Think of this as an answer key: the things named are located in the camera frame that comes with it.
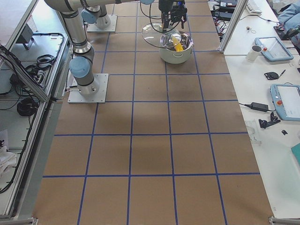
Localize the white mug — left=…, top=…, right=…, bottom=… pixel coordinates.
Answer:
left=246, top=45, right=262, bottom=62

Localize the yellow corn cob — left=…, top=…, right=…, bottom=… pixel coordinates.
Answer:
left=172, top=35, right=184, bottom=52

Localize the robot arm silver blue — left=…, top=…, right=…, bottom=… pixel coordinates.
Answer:
left=81, top=0, right=175, bottom=34
left=46, top=0, right=187, bottom=95

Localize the pale green electric pot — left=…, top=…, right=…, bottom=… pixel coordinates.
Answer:
left=159, top=31, right=194, bottom=64

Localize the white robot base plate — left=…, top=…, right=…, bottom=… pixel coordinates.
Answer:
left=68, top=74, right=109, bottom=104
left=87, top=15, right=118, bottom=33

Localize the aluminium frame post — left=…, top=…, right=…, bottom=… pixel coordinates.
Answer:
left=219, top=0, right=248, bottom=53

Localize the coiled black cable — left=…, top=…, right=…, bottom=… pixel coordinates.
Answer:
left=16, top=97, right=39, bottom=117

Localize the blue teach pendant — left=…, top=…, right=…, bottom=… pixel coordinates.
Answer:
left=270, top=84, right=300, bottom=121
left=255, top=37, right=294, bottom=61

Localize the black power brick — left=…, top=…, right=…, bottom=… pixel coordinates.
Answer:
left=250, top=102, right=269, bottom=112

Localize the glass pot lid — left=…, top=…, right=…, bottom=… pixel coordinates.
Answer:
left=142, top=23, right=181, bottom=48

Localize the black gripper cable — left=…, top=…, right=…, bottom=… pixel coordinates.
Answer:
left=140, top=2, right=165, bottom=32

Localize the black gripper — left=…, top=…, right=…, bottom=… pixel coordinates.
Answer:
left=158, top=0, right=173, bottom=32
left=170, top=0, right=188, bottom=29

